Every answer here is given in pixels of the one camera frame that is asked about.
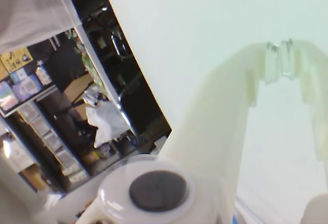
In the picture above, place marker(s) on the white plastic bag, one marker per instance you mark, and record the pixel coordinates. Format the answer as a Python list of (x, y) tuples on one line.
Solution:
[(107, 124)]

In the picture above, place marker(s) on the yellow sign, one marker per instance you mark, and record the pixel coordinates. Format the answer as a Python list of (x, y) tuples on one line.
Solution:
[(15, 60)]

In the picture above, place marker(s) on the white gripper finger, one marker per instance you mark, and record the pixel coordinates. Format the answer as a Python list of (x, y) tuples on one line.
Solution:
[(315, 80), (210, 144)]

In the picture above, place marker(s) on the cluttered storage shelf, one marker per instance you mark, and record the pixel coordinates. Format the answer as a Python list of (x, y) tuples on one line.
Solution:
[(25, 88)]

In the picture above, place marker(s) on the brown cardboard box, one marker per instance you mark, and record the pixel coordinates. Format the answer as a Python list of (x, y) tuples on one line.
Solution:
[(77, 88)]

